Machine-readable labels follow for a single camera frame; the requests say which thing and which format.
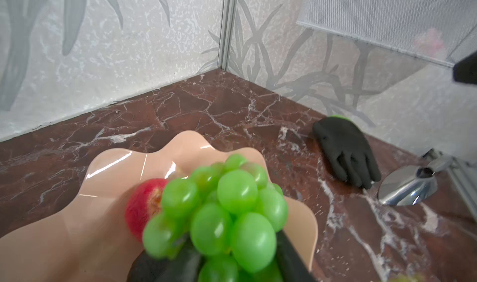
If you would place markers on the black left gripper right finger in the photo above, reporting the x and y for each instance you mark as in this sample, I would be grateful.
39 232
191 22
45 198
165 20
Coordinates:
289 262

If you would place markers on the black rubber glove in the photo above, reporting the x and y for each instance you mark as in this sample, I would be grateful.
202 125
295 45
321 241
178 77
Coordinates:
348 151

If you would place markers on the red fake apple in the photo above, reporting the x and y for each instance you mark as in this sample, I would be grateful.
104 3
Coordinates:
143 204

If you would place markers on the pink wavy fruit bowl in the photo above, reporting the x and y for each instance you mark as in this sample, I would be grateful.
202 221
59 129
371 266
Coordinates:
89 241

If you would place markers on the aluminium frame post right rear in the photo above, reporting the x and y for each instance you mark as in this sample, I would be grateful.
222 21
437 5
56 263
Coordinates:
225 39

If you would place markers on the green fake grape bunch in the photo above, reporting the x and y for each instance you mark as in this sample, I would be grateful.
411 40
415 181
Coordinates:
231 213

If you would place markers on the pink object in basket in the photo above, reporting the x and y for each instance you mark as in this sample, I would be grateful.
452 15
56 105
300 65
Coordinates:
430 44

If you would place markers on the white wire mesh basket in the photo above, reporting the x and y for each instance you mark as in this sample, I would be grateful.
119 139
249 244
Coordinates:
394 24

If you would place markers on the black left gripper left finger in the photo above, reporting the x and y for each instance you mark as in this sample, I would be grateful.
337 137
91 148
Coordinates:
184 267

